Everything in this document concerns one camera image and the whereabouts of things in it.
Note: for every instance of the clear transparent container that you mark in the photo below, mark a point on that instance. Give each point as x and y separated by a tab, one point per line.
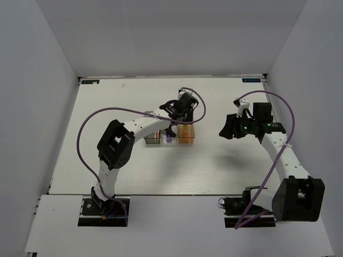
163	136

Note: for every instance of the orange transparent container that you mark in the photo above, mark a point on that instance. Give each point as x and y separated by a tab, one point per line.
185	140

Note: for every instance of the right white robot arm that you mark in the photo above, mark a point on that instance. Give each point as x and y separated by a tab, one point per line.
299	196

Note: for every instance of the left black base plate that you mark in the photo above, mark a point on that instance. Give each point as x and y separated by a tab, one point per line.
92	216

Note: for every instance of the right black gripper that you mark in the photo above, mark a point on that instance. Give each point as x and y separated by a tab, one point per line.
231	127

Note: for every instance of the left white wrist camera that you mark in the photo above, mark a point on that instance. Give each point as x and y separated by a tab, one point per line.
182	91

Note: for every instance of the left black table label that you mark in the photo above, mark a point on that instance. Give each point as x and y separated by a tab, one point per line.
90	82

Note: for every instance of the orange marker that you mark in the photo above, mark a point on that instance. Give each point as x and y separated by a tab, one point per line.
183	130
190	133

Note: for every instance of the purple cap black highlighter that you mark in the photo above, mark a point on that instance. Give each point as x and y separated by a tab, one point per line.
169	138

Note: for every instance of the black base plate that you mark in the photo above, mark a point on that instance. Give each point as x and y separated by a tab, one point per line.
234	208
92	216

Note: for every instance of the right blue table label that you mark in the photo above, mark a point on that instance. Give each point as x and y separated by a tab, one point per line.
251	80

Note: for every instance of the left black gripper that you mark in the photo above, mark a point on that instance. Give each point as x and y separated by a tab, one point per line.
190	117

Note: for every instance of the dark grey transparent container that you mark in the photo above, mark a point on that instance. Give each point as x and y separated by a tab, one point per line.
151	139

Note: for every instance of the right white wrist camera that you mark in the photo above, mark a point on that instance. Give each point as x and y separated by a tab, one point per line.
241	104

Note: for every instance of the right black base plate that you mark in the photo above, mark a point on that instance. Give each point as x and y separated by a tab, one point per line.
234	208

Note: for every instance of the green cap black highlighter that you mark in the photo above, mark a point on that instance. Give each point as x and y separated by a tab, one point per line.
170	132

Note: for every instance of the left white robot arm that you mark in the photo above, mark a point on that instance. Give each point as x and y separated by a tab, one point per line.
116	144

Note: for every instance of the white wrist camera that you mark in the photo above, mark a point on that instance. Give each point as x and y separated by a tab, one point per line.
241	104
182	91

